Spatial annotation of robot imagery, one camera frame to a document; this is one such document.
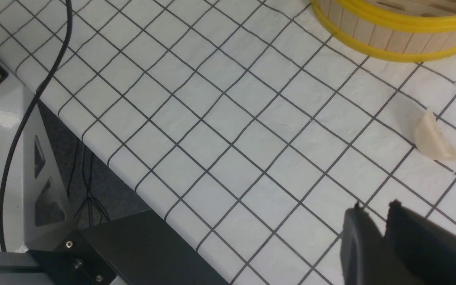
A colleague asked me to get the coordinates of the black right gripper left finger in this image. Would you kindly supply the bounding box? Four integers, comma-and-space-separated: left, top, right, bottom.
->
340, 203, 423, 285

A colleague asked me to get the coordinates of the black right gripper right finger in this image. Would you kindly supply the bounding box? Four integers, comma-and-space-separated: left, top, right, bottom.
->
385, 200, 456, 285

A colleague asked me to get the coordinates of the bamboo steamer tray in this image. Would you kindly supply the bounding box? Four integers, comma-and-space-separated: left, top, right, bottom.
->
311, 0, 456, 63

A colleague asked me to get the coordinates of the white checkered tablecloth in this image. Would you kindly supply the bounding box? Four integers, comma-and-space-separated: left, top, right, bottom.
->
0, 0, 456, 285

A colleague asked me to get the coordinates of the grey robot base frame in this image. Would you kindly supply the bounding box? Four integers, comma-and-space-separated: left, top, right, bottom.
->
0, 63, 226, 285

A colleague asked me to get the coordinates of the black base cable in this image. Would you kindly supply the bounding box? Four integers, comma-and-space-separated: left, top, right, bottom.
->
0, 0, 73, 252

